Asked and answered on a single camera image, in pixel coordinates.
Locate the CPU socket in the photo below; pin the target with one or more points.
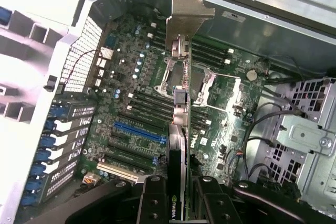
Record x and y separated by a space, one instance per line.
170 77

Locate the grey metal drive cage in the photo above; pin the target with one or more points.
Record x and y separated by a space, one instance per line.
304 134

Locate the green Dell motherboard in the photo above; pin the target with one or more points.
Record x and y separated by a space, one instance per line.
123 95

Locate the white expansion slot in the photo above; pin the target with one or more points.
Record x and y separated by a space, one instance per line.
118 172

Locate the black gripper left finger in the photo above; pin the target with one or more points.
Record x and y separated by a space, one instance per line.
152 203

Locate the blue expansion slot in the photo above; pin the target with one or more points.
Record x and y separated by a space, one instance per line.
139 130

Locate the black open PC case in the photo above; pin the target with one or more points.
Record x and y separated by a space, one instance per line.
236 32

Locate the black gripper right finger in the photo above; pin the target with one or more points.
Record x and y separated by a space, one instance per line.
212 203

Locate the silver coin battery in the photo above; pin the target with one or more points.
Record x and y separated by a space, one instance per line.
251 75

